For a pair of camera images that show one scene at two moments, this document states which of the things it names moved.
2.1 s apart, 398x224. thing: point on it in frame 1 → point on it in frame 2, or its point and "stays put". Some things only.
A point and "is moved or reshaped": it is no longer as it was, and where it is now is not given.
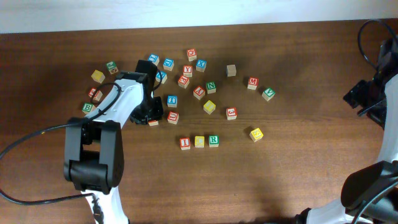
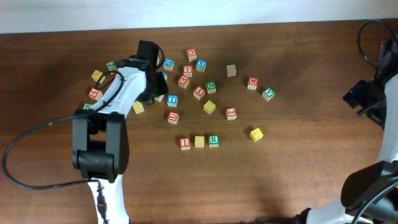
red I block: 185,143 stays put
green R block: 213,141 stays put
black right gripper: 356,94 stays put
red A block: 153,122 is moved or reshaped
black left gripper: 157,116 → 163,88
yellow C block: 199,141 stays put
